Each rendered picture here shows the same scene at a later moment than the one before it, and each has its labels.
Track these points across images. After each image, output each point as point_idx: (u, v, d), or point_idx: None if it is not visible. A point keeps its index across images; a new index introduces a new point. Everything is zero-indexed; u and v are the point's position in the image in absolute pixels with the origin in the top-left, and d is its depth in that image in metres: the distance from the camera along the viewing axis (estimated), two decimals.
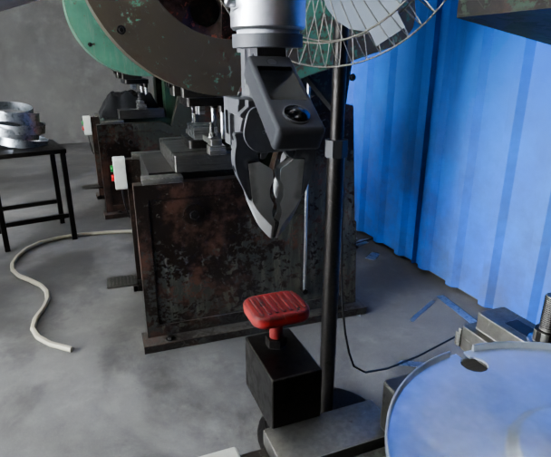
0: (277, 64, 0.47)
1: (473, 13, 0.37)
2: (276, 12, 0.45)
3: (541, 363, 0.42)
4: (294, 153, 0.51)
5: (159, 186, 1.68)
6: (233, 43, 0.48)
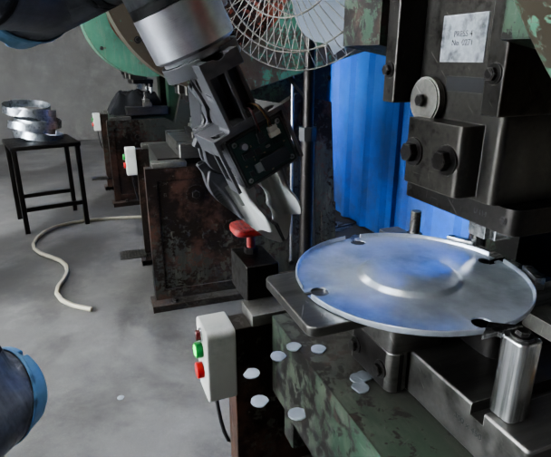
0: None
1: (349, 44, 0.69)
2: None
3: (396, 241, 0.74)
4: None
5: (167, 169, 2.00)
6: (236, 45, 0.44)
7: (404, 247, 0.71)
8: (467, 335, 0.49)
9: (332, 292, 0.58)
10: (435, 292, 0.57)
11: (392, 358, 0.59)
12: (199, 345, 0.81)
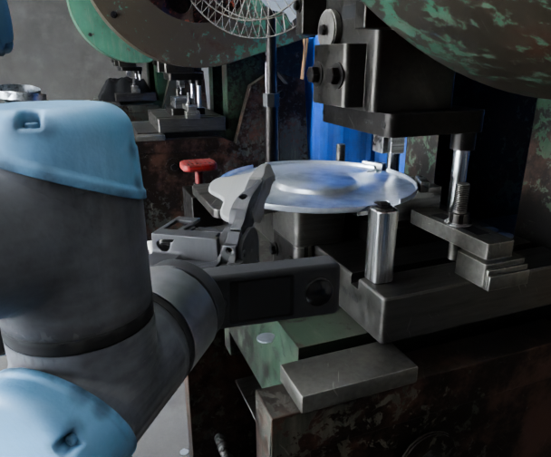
0: (227, 297, 0.38)
1: None
2: (211, 332, 0.34)
3: (297, 166, 0.83)
4: (252, 224, 0.45)
5: (146, 142, 2.09)
6: None
7: (305, 170, 0.81)
8: None
9: None
10: (342, 189, 0.67)
11: (298, 250, 0.69)
12: None
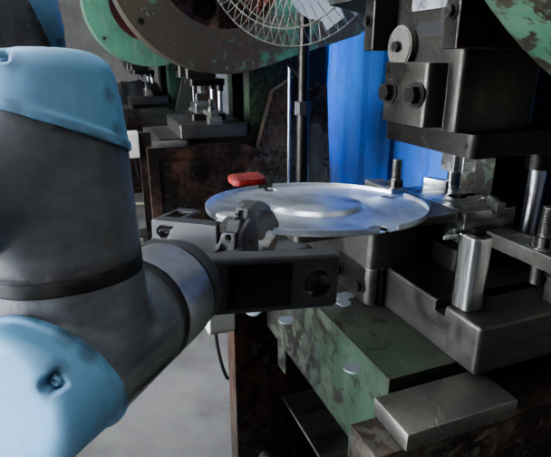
0: (224, 282, 0.38)
1: (334, 2, 0.77)
2: (207, 311, 0.33)
3: (307, 189, 0.76)
4: (255, 228, 0.46)
5: (169, 149, 2.08)
6: None
7: (314, 191, 0.74)
8: (362, 234, 0.51)
9: None
10: (337, 211, 0.59)
11: (371, 273, 0.67)
12: None
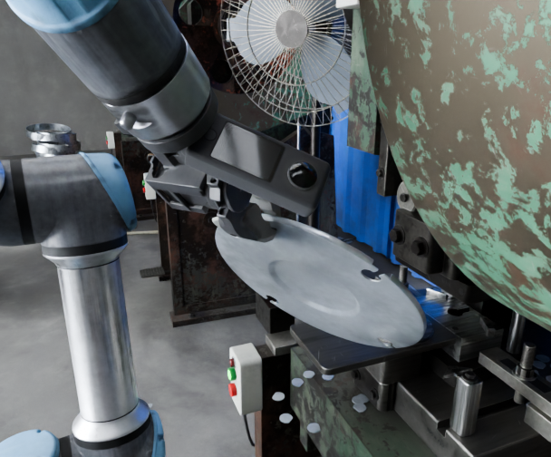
0: (217, 132, 0.39)
1: (351, 146, 0.90)
2: (197, 96, 0.35)
3: (306, 316, 0.73)
4: None
5: None
6: (156, 150, 0.38)
7: (313, 314, 0.71)
8: (355, 254, 0.50)
9: None
10: (334, 276, 0.57)
11: (383, 387, 0.81)
12: (233, 370, 1.03)
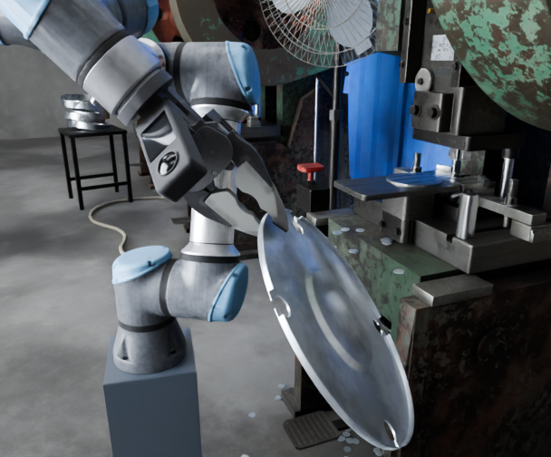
0: (154, 117, 0.49)
1: (379, 50, 1.17)
2: (114, 86, 0.47)
3: (391, 364, 0.62)
4: (234, 163, 0.51)
5: None
6: (126, 124, 0.52)
7: (382, 361, 0.60)
8: (263, 273, 0.45)
9: (299, 233, 0.60)
10: (316, 305, 0.51)
11: (405, 222, 1.08)
12: None
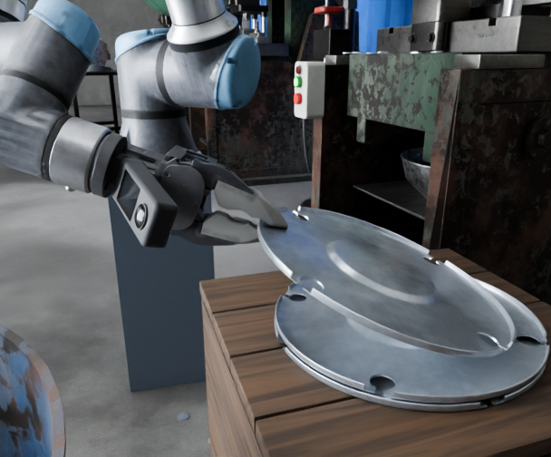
0: (120, 179, 0.51)
1: None
2: (74, 168, 0.50)
3: (462, 285, 0.59)
4: (208, 187, 0.52)
5: None
6: (105, 195, 0.55)
7: (450, 286, 0.57)
8: (277, 266, 0.45)
9: (304, 221, 0.60)
10: (348, 267, 0.49)
11: (439, 24, 0.98)
12: (299, 76, 1.20)
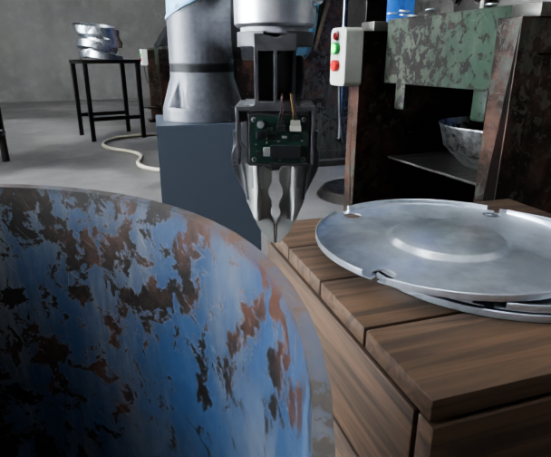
0: None
1: None
2: None
3: (532, 228, 0.58)
4: None
5: None
6: (314, 43, 0.45)
7: (519, 232, 0.56)
8: (346, 268, 0.47)
9: (357, 218, 0.61)
10: (413, 247, 0.50)
11: None
12: (337, 43, 1.19)
